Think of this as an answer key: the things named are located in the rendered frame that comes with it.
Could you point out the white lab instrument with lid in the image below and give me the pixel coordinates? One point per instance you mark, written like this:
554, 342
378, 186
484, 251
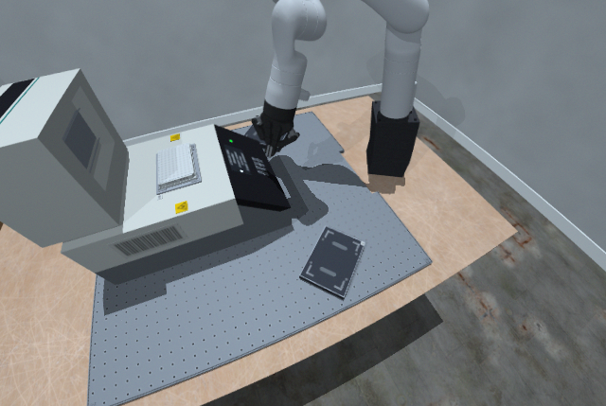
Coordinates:
129, 227

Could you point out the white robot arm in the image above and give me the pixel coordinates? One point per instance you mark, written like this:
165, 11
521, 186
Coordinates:
307, 21

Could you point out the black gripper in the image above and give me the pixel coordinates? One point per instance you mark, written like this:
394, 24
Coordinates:
275, 129

